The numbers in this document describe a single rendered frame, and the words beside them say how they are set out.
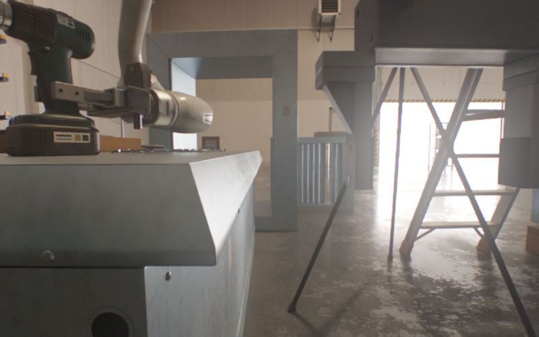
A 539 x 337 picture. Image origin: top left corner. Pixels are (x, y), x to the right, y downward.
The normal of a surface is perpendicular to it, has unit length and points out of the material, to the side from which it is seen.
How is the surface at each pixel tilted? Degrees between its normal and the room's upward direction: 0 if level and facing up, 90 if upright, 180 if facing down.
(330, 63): 90
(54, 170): 67
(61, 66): 91
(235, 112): 90
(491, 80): 90
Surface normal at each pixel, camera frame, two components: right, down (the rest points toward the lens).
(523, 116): -1.00, 0.00
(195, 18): -0.05, 0.07
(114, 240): 0.00, -0.32
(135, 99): 0.90, 0.03
